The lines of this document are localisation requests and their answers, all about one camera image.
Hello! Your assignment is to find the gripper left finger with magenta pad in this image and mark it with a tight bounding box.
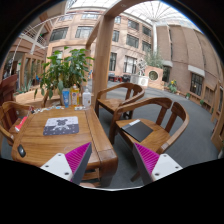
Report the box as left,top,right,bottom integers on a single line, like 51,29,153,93
41,143,92,185

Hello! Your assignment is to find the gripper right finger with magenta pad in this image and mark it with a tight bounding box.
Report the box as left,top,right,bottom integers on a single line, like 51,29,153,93
133,143,182,185

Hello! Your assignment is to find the grey patterned mouse pad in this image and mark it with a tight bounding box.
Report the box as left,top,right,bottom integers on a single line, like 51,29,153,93
43,116,79,136

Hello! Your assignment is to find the black notebook on chair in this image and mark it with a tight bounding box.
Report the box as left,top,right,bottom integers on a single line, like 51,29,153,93
122,119,153,142

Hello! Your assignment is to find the wooden table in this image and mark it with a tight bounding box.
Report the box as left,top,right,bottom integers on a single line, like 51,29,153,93
11,106,118,187

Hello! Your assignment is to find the near right wooden chair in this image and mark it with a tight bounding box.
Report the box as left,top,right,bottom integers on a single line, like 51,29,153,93
108,97,190,183

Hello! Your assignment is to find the wooden chair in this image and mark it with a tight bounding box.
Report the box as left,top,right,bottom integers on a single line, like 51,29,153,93
0,101,34,146
108,97,190,183
95,83,145,115

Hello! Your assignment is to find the red book on chair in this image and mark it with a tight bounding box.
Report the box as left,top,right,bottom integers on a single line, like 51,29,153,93
15,116,27,132

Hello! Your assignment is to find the white sanitizer bottle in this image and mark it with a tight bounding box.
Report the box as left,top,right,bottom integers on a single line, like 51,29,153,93
82,89,91,107

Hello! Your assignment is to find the yellow orange bottle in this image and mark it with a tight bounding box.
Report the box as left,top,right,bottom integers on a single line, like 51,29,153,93
71,84,79,106

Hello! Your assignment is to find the blue tube bottle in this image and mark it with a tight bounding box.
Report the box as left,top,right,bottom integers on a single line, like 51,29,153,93
62,88,71,108

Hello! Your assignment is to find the left wooden chair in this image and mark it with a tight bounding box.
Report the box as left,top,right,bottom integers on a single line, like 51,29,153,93
0,101,34,146

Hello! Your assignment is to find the far right wooden chair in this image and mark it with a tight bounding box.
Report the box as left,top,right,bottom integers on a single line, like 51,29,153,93
95,83,145,115

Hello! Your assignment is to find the small yellow flower plant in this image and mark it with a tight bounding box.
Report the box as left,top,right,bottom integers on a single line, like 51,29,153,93
168,80,177,93

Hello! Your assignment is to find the large green potted plant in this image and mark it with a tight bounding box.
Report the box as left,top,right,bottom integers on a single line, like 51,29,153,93
40,49,93,99

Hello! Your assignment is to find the wooden pillar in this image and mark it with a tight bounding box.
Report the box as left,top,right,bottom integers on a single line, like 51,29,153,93
92,16,114,104

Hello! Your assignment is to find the white sculpture on pedestal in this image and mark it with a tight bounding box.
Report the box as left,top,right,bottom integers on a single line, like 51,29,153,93
131,58,148,87

